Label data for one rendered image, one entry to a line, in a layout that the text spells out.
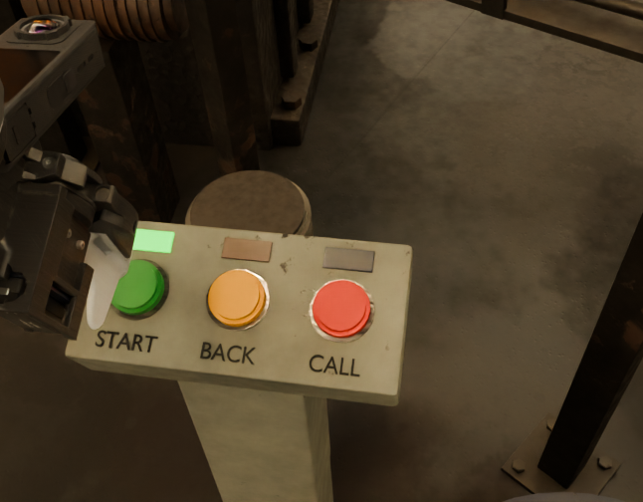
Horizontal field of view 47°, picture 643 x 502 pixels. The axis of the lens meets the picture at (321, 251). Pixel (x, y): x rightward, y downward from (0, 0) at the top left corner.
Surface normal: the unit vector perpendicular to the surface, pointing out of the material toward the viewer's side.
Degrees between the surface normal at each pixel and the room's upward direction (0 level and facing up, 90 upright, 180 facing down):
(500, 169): 0
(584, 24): 6
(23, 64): 11
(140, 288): 20
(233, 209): 0
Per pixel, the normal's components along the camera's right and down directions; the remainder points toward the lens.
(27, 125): 0.98, 0.08
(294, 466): -0.16, 0.76
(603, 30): -0.12, -0.69
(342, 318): -0.10, -0.35
